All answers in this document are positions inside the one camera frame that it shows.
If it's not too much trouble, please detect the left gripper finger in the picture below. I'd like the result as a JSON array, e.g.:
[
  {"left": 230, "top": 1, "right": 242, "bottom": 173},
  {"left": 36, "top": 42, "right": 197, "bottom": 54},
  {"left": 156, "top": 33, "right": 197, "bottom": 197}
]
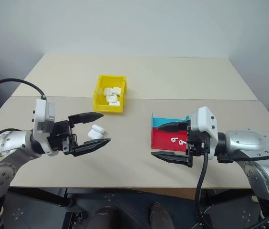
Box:
[
  {"left": 73, "top": 138, "right": 112, "bottom": 157},
  {"left": 68, "top": 112, "right": 105, "bottom": 125}
]

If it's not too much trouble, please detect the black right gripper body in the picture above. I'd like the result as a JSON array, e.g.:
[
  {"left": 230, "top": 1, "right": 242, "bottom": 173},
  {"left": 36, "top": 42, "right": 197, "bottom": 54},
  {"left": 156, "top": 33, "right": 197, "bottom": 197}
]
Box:
[{"left": 186, "top": 120, "right": 212, "bottom": 158}]

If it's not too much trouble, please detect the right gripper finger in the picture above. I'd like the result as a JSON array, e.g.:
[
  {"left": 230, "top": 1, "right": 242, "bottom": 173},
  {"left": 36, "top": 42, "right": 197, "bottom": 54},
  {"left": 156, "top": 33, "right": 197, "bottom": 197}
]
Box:
[
  {"left": 150, "top": 146, "right": 194, "bottom": 169},
  {"left": 157, "top": 121, "right": 189, "bottom": 133}
]

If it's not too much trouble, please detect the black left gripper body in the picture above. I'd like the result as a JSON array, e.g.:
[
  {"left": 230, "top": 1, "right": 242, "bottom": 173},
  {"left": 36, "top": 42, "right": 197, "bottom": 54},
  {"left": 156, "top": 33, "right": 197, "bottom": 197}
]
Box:
[{"left": 46, "top": 119, "right": 79, "bottom": 157}]

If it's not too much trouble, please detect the yellow plastic bin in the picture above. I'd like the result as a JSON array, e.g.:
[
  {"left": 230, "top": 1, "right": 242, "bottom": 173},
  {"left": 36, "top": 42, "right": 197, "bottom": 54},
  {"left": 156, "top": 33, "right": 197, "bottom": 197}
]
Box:
[{"left": 92, "top": 74, "right": 128, "bottom": 115}]

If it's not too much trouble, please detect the red and teal tray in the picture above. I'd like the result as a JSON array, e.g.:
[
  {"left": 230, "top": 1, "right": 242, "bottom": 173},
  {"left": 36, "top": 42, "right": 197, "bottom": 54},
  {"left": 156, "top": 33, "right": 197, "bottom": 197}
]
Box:
[{"left": 150, "top": 113, "right": 193, "bottom": 152}]

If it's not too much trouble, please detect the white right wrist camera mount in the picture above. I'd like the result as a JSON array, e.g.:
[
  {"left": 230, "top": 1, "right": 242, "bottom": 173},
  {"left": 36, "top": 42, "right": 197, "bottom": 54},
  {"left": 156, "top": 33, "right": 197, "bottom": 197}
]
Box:
[{"left": 190, "top": 106, "right": 219, "bottom": 161}]

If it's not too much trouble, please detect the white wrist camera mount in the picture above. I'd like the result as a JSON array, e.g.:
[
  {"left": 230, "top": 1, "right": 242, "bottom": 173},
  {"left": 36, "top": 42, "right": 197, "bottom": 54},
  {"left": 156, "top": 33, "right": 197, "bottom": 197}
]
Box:
[
  {"left": 32, "top": 98, "right": 59, "bottom": 157},
  {"left": 190, "top": 106, "right": 219, "bottom": 161}
]

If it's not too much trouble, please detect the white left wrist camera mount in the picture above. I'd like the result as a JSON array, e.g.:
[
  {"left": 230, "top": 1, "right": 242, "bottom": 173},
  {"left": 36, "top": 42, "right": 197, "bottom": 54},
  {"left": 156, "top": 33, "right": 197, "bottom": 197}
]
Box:
[{"left": 32, "top": 98, "right": 59, "bottom": 157}]

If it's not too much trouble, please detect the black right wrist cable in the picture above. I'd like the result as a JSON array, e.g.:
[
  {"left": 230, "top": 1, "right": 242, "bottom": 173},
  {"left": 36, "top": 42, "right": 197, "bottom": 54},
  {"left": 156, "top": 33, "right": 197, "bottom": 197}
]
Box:
[{"left": 195, "top": 140, "right": 212, "bottom": 229}]

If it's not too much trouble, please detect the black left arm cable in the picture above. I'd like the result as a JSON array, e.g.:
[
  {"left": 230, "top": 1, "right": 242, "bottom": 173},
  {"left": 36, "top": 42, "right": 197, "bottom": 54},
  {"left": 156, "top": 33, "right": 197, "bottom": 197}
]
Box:
[{"left": 0, "top": 78, "right": 47, "bottom": 210}]

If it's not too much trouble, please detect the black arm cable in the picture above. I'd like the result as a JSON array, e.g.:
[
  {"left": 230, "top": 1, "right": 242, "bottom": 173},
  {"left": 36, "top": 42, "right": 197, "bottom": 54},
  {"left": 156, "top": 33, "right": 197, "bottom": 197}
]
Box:
[
  {"left": 217, "top": 154, "right": 269, "bottom": 164},
  {"left": 0, "top": 78, "right": 47, "bottom": 210}
]

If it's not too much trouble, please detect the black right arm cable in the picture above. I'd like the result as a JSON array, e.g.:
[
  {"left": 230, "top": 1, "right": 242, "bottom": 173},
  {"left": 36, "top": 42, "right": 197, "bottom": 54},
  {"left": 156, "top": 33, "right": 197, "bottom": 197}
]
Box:
[{"left": 217, "top": 154, "right": 269, "bottom": 164}]

